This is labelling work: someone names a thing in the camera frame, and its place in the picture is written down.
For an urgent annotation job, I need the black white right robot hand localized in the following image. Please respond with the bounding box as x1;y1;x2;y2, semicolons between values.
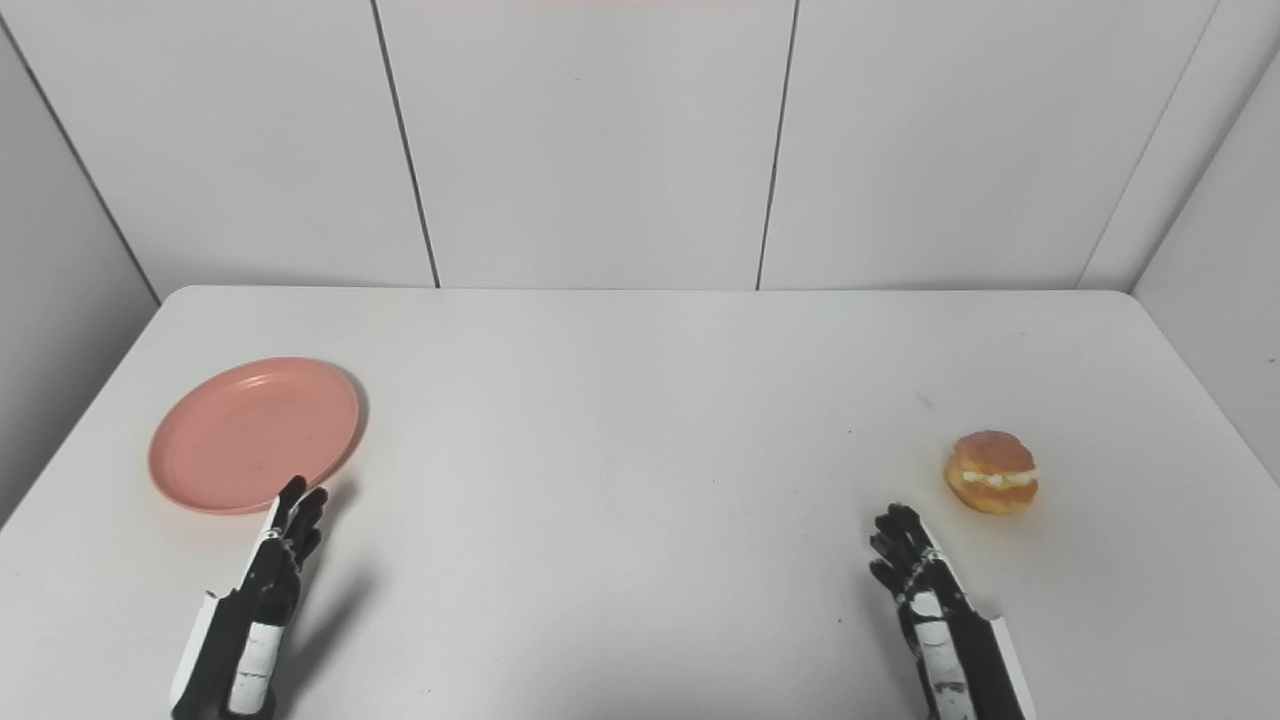
867;502;1037;720

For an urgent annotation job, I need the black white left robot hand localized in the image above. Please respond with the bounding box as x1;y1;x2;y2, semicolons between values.
169;475;330;720

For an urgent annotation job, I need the pink round plate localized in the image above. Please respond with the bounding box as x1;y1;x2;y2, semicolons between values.
148;357;362;517

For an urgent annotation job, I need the cream puff pastry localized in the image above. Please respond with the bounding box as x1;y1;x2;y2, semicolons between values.
944;430;1040;517

